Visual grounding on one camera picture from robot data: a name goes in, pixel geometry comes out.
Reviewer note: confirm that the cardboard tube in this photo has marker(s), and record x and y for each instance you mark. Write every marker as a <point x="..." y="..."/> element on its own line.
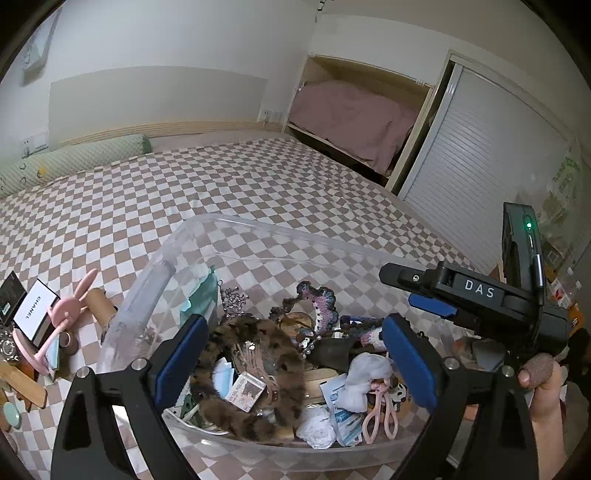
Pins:
<point x="99" y="304"/>

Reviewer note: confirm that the panda printed item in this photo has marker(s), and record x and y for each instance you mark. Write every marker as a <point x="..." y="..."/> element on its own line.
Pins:
<point x="400" y="395"/>

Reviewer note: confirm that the teal round mirror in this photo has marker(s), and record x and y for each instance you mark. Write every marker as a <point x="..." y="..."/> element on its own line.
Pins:
<point x="11" y="413"/>

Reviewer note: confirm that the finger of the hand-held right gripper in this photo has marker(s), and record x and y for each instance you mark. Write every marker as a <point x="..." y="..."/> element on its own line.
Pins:
<point x="431" y="305"/>
<point x="406" y="276"/>

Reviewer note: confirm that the pink rabbit handheld fan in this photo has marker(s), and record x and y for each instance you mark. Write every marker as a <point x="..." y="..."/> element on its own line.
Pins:
<point x="69" y="314"/>

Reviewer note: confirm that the small printed box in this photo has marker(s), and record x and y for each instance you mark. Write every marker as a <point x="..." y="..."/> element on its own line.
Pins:
<point x="244" y="392"/>

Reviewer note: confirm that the white wall socket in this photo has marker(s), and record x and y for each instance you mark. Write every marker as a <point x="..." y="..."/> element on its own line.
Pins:
<point x="272" y="115"/>

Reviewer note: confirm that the round wooden compact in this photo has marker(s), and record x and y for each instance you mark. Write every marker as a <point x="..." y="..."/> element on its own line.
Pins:
<point x="298" y="323"/>

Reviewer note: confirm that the pink blanket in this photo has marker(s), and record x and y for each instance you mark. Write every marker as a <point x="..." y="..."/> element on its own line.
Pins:
<point x="351" y="115"/>

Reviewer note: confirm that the light blue sachet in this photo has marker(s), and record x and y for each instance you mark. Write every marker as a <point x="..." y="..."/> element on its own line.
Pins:
<point x="221" y="378"/>

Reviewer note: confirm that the white slatted sliding door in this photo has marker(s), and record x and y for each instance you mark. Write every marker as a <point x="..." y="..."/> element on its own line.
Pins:
<point x="485" y="166"/>

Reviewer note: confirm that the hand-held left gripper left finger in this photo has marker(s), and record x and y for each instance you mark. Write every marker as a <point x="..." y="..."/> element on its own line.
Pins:
<point x="182" y="355"/>

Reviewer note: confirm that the white air conditioner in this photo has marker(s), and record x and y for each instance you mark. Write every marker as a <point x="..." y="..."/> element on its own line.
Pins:
<point x="39" y="46"/>

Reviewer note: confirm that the white headboard panel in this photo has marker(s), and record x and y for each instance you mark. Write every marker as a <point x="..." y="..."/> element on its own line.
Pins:
<point x="157" y="99"/>

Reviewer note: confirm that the clear plastic container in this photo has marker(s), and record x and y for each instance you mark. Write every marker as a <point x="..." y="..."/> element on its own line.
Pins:
<point x="138" y="295"/>

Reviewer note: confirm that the purple crocheted hair clip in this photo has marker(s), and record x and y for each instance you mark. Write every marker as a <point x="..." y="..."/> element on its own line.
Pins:
<point x="323" y="300"/>

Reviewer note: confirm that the person's right hand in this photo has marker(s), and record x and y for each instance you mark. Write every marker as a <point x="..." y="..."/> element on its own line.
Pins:
<point x="547" y="415"/>

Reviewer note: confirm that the wooden comb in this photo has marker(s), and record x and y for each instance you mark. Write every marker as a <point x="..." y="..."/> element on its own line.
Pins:
<point x="23" y="385"/>

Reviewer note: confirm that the green bolster pillow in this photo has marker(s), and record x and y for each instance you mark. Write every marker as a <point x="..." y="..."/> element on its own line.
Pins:
<point x="78" y="159"/>

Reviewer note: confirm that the checkered bed sheet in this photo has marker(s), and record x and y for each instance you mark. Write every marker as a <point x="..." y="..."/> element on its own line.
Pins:
<point x="277" y="184"/>

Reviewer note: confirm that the blue white packet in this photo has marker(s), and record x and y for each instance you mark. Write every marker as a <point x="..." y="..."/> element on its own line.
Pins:
<point x="346" y="422"/>

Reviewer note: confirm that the brown furry headband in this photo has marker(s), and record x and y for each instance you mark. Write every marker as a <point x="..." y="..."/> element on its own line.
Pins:
<point x="277" y="341"/>

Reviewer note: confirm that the pink eyelash curler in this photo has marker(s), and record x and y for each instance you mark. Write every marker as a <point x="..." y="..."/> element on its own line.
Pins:
<point x="369" y="424"/>

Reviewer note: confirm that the small brown tape roll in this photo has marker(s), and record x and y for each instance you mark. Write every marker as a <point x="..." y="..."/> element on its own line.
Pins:
<point x="69" y="341"/>

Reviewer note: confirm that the wall poster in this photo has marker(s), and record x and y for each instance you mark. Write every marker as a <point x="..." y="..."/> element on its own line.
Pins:
<point x="563" y="198"/>

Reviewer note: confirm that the green face mask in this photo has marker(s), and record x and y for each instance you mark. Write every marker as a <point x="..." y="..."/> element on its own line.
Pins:
<point x="203" y="290"/>

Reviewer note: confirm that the wooden headboard ledge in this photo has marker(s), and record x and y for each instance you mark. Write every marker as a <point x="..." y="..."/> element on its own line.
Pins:
<point x="184" y="128"/>

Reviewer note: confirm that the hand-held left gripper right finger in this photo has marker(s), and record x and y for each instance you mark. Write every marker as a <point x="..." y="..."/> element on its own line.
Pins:
<point x="408" y="364"/>

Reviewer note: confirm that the wooden wall alcove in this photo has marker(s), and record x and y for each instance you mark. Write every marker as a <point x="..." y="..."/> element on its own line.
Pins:
<point x="415" y="147"/>

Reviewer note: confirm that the blue pink crocheted hair clip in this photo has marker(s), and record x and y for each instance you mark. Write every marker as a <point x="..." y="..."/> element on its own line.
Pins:
<point x="369" y="337"/>

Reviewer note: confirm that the white box with black trim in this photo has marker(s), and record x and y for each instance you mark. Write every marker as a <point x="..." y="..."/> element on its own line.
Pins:
<point x="34" y="309"/>

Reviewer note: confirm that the white crumpled tissue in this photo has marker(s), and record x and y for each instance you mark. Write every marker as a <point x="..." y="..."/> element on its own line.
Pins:
<point x="318" y="429"/>

